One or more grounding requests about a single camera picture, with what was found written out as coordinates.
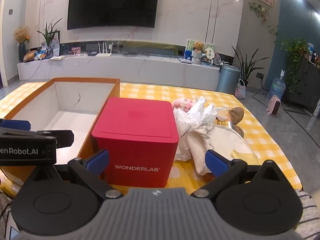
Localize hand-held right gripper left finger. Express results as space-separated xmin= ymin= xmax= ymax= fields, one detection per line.
xmin=25 ymin=149 xmax=124 ymax=201

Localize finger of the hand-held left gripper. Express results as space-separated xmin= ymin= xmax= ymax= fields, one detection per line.
xmin=0 ymin=119 xmax=31 ymax=131
xmin=37 ymin=129 xmax=75 ymax=149

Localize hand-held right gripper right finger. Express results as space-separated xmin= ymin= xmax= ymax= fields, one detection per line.
xmin=191 ymin=149 xmax=286 ymax=201

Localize cream cloth bag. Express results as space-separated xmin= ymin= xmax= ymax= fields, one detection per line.
xmin=187 ymin=125 xmax=258 ymax=176

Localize brown plush toy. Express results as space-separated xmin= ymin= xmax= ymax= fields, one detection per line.
xmin=229 ymin=106 xmax=245 ymax=126
xmin=232 ymin=126 xmax=245 ymax=138

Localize orange cardboard box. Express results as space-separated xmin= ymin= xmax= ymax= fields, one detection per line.
xmin=0 ymin=77 xmax=121 ymax=184

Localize red square box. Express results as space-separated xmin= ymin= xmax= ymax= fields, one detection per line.
xmin=91 ymin=97 xmax=180 ymax=188

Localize white snack packet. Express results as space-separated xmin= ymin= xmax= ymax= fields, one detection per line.
xmin=216 ymin=109 xmax=231 ymax=120

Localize white plastic bag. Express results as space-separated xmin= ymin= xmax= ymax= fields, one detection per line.
xmin=174 ymin=96 xmax=218 ymax=161

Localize pink plush toy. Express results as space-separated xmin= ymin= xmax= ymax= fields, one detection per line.
xmin=172 ymin=97 xmax=197 ymax=112

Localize yellow checked tablecloth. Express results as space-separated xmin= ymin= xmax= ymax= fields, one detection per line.
xmin=0 ymin=81 xmax=304 ymax=191

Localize grey patterned cloth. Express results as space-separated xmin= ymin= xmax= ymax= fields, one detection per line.
xmin=0 ymin=187 xmax=22 ymax=240

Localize golden ornament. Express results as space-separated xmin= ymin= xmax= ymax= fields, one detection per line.
xmin=23 ymin=50 xmax=38 ymax=63

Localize blue snack bag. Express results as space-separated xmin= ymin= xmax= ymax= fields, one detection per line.
xmin=33 ymin=50 xmax=48 ymax=61

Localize vase with dried flowers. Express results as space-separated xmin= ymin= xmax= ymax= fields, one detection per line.
xmin=13 ymin=26 xmax=31 ymax=63

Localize woven basket bag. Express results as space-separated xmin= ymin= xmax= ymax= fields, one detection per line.
xmin=235 ymin=79 xmax=247 ymax=100

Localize pink heater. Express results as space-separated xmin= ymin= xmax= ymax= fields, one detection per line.
xmin=267 ymin=95 xmax=283 ymax=117

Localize blue trash bin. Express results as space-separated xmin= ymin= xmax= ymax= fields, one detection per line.
xmin=216 ymin=63 xmax=241 ymax=95

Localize green plant in glass vase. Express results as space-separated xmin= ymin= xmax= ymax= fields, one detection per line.
xmin=37 ymin=17 xmax=63 ymax=57

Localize white router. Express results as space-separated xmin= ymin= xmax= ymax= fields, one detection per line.
xmin=96 ymin=42 xmax=118 ymax=57

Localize blue water jug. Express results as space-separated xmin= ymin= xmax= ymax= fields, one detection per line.
xmin=268 ymin=70 xmax=286 ymax=99

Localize white marble television cabinet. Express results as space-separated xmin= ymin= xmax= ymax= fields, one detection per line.
xmin=17 ymin=54 xmax=226 ymax=91

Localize long leaf potted plant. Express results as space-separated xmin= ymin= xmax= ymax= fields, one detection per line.
xmin=231 ymin=45 xmax=266 ymax=88

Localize striped grey cloth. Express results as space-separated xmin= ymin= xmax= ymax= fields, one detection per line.
xmin=294 ymin=188 xmax=320 ymax=233

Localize teddy bear bouquet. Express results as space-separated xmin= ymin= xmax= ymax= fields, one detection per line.
xmin=191 ymin=40 xmax=206 ymax=65

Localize dark cabinet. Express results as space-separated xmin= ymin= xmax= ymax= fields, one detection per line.
xmin=285 ymin=54 xmax=320 ymax=116

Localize leafy green plant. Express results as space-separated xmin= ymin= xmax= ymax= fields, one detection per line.
xmin=280 ymin=38 xmax=309 ymax=93

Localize black flat television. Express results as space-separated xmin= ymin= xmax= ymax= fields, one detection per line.
xmin=67 ymin=0 xmax=161 ymax=30

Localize hanging vine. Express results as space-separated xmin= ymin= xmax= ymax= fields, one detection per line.
xmin=248 ymin=2 xmax=278 ymax=43

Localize black cables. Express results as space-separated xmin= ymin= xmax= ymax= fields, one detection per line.
xmin=119 ymin=51 xmax=151 ymax=57

